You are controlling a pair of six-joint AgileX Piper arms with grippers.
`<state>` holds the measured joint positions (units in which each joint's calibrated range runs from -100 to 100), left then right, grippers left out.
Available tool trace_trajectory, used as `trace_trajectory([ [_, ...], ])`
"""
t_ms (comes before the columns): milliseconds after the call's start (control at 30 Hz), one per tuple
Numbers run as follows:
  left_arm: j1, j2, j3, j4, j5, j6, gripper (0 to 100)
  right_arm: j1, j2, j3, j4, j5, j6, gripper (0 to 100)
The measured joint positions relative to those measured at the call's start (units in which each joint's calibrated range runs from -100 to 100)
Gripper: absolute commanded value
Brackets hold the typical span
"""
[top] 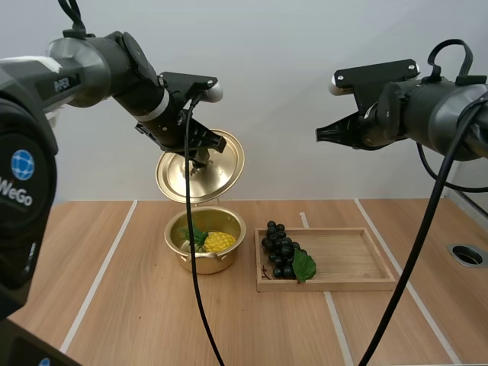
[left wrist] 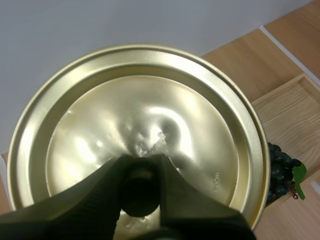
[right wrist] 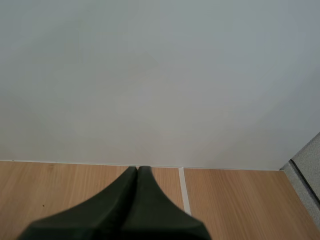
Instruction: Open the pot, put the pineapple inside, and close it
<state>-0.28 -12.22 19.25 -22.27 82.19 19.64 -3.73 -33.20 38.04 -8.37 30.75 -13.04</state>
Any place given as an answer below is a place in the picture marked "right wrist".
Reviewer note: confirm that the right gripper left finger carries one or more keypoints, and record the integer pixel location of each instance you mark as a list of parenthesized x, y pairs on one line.
[(100, 215)]

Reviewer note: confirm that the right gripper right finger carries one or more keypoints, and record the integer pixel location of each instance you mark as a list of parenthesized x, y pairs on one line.
[(160, 217)]

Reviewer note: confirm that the grey speckled partition panel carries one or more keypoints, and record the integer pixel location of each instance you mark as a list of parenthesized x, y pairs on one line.
[(303, 172)]

